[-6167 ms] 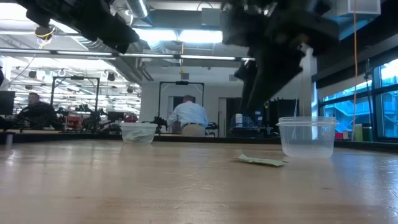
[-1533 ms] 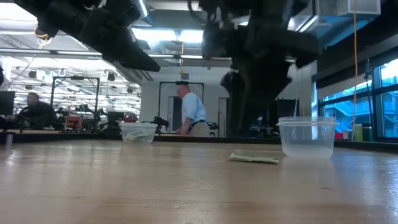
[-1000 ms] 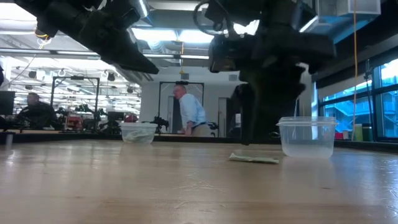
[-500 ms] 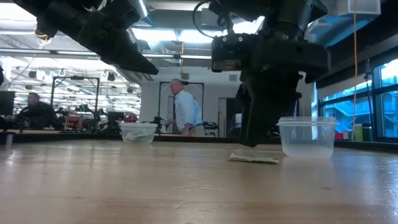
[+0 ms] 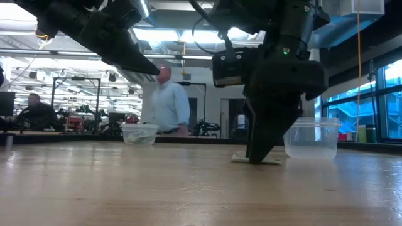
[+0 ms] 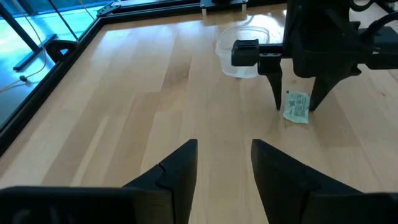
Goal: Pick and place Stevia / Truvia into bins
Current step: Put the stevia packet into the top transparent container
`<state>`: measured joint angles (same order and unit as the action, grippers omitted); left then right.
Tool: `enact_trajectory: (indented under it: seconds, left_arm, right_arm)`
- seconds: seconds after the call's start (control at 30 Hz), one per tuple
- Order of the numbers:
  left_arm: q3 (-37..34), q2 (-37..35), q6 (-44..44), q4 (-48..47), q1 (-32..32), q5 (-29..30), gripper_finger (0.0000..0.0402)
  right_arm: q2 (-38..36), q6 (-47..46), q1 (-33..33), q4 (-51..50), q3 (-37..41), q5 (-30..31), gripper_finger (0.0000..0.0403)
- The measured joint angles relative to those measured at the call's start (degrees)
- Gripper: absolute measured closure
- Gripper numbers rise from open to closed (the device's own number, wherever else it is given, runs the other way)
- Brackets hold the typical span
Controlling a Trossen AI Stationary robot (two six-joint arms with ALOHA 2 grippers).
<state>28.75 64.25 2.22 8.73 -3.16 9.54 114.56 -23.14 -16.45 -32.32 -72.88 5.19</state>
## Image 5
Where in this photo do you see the black rig frame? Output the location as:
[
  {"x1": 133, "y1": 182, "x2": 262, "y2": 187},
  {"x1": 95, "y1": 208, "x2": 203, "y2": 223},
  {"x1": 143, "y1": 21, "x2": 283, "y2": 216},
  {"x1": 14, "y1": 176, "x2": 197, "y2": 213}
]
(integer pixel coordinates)
[
  {"x1": 177, "y1": 81, "x2": 207, "y2": 136},
  {"x1": 51, "y1": 76, "x2": 102, "y2": 133}
]

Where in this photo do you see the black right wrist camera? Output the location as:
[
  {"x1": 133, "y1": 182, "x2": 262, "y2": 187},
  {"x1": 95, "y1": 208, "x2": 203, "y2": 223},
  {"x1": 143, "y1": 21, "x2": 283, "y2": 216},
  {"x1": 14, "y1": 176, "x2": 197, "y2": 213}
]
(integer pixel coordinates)
[{"x1": 212, "y1": 48, "x2": 253, "y2": 89}]

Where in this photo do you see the clear plastic container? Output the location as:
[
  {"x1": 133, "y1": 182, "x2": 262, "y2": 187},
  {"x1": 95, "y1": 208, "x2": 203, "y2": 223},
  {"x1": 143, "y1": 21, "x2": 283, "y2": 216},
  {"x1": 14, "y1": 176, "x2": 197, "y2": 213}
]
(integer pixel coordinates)
[
  {"x1": 121, "y1": 122, "x2": 160, "y2": 146},
  {"x1": 283, "y1": 117, "x2": 342, "y2": 161}
]

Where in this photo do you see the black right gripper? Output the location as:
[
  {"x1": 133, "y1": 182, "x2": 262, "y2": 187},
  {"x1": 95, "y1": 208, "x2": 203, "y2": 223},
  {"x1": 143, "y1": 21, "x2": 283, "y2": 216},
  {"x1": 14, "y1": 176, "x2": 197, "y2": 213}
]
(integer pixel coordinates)
[{"x1": 243, "y1": 43, "x2": 329, "y2": 165}]

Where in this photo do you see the person at desk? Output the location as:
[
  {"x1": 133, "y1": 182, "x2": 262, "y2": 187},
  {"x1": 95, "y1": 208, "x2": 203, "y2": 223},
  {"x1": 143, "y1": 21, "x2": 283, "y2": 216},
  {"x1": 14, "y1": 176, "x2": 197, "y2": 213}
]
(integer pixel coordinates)
[{"x1": 17, "y1": 93, "x2": 59, "y2": 131}]

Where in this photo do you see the yellow hanging cable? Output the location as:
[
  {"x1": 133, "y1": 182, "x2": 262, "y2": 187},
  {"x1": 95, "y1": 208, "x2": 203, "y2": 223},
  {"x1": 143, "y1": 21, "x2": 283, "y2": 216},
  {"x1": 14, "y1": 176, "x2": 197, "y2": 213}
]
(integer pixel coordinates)
[{"x1": 354, "y1": 0, "x2": 362, "y2": 143}]

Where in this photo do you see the standing person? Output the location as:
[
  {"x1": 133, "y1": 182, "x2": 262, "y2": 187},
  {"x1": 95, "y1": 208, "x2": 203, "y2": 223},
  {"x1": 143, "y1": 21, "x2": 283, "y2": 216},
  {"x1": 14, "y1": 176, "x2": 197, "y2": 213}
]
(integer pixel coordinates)
[{"x1": 150, "y1": 63, "x2": 192, "y2": 137}]

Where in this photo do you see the black tripod stand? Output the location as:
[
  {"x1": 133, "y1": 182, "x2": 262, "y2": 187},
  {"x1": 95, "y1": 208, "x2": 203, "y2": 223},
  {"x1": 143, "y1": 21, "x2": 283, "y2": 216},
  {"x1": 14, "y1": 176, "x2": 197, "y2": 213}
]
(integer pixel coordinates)
[{"x1": 367, "y1": 59, "x2": 383, "y2": 143}]

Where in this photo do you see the black aluminium table frame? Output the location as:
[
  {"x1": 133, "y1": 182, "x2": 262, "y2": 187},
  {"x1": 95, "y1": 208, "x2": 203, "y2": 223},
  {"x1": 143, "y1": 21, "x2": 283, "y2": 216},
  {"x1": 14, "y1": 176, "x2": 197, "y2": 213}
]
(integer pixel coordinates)
[{"x1": 0, "y1": 131, "x2": 402, "y2": 155}]

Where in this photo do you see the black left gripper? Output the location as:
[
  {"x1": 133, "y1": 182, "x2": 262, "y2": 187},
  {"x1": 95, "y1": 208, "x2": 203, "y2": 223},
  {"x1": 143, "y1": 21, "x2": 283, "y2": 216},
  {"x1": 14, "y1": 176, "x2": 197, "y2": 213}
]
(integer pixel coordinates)
[{"x1": 75, "y1": 6, "x2": 161, "y2": 77}]

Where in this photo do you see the black computer monitor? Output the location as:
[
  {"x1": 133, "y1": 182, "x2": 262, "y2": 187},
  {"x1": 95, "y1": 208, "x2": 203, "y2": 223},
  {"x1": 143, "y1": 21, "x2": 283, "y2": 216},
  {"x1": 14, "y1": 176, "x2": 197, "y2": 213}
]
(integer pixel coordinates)
[{"x1": 0, "y1": 91, "x2": 16, "y2": 117}]

